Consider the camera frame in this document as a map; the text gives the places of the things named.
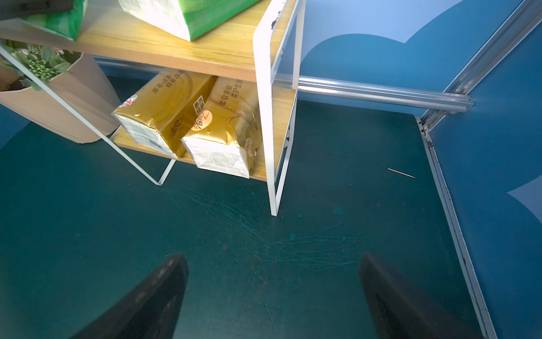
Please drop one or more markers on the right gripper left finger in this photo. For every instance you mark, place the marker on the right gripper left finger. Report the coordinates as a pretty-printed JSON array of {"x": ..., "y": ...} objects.
[{"x": 150, "y": 310}]

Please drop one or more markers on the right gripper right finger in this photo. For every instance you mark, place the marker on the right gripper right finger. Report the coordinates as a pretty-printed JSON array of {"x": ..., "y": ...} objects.
[{"x": 399, "y": 309}]

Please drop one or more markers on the gold tissue pack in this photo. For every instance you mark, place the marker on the gold tissue pack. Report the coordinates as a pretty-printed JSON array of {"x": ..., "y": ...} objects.
[
  {"x": 227, "y": 134},
  {"x": 161, "y": 113}
]

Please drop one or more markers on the white tissue pack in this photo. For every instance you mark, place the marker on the white tissue pack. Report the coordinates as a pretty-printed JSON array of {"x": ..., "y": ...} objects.
[
  {"x": 66, "y": 24},
  {"x": 186, "y": 19}
]

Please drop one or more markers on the two-tier wooden white shelf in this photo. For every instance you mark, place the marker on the two-tier wooden white shelf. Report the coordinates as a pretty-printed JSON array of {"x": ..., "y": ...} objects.
[{"x": 261, "y": 44}]

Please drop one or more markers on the small thin stick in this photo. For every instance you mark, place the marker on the small thin stick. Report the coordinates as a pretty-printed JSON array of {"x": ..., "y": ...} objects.
[{"x": 401, "y": 173}]

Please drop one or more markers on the pink pot white flowers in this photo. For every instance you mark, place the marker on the pink pot white flowers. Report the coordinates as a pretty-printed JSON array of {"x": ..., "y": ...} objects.
[{"x": 74, "y": 77}]

